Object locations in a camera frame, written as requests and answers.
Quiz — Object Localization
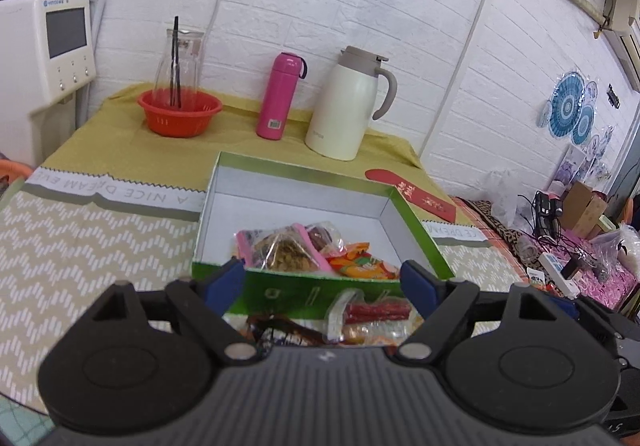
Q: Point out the orange-edged nut snack bag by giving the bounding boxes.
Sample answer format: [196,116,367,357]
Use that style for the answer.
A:
[240,315,326,348]

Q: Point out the red sausage sticks pack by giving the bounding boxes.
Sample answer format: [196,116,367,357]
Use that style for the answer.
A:
[326,289,421,346]

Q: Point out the orange apple chips bag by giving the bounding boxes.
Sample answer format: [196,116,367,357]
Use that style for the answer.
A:
[326,242,399,280]

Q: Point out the pink-edged nut snack bag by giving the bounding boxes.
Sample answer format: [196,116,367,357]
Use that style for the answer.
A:
[235,224,332,273]

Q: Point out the dried dates clear bag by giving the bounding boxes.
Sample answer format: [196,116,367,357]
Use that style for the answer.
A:
[305,222,346,258]

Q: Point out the white power strip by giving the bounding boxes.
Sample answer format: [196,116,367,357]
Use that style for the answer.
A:
[538,252,580,300]

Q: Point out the red envelope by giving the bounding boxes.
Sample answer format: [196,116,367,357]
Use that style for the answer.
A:
[364,169,457,224]

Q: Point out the green cardboard box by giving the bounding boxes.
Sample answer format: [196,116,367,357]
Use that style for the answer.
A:
[191,152,454,319]

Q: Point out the clear plastic bag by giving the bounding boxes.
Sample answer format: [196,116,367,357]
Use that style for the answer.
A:
[483,169,523,229]

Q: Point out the patterned tablecloth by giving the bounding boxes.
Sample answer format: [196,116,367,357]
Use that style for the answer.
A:
[0,82,532,446]

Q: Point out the brown cardboard box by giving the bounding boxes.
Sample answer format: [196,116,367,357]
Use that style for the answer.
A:
[560,182,608,238]

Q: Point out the red plastic basket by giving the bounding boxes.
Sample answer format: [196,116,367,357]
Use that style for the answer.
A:
[138,90,224,138]

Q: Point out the cream thermal carafe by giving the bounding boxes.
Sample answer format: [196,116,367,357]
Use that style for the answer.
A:
[305,45,397,161]

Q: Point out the black straw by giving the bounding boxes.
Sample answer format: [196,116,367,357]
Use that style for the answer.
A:
[169,16,181,109]

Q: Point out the blue paper fan decoration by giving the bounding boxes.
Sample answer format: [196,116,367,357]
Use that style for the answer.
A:
[536,70,599,146]

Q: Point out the orange plastic basin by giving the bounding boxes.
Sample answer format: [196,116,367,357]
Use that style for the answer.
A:
[0,159,32,185]

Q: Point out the pink thermos bottle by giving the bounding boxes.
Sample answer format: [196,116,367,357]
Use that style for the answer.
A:
[256,53,308,140]

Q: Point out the glass carafe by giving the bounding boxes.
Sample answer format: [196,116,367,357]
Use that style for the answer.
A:
[152,29,204,111]

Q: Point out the white countertop water dispenser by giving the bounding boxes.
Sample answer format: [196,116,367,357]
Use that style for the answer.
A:
[1,0,96,168]

